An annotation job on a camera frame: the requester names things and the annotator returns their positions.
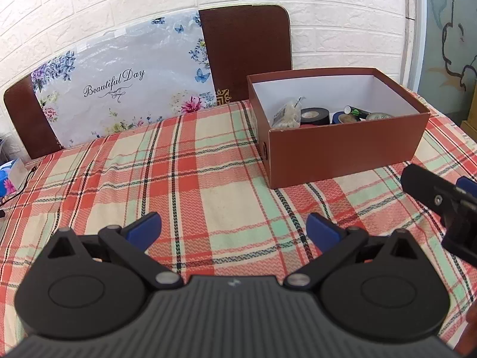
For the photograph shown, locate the clear packing tape roll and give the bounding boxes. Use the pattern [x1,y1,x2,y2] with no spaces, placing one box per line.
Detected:
[366,112,392,121]

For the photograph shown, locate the blue tape roll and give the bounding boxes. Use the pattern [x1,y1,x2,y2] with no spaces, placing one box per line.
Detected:
[332,112,360,124]

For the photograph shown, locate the black electrical tape roll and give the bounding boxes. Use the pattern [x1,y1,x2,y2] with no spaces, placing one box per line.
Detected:
[301,107,330,126]

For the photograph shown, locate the cotton swab bag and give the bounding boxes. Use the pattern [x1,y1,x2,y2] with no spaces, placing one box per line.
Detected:
[271,96,305,130]

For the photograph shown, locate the person's hand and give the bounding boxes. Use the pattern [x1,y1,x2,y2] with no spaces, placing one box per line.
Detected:
[454,301,477,357]

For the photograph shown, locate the tan cardboard box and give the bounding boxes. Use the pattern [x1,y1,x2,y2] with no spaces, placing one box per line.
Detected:
[460,121,477,142]

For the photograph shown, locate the plaid bed blanket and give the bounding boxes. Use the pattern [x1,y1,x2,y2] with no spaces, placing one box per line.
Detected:
[1,101,476,351]

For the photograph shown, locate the brown cardboard shoe box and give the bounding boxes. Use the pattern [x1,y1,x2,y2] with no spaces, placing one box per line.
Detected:
[247,67,430,188]

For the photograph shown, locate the blue tissue pack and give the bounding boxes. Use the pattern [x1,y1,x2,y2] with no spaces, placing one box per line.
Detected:
[0,158,28,197]

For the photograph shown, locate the floral plastic bedding bag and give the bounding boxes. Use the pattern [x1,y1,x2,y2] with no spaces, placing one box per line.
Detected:
[31,10,217,147]

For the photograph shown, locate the brown wooden headboard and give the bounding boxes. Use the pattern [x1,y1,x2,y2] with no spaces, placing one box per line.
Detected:
[1,5,292,159]

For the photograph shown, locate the black cable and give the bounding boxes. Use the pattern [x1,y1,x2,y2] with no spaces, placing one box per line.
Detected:
[0,166,38,218]

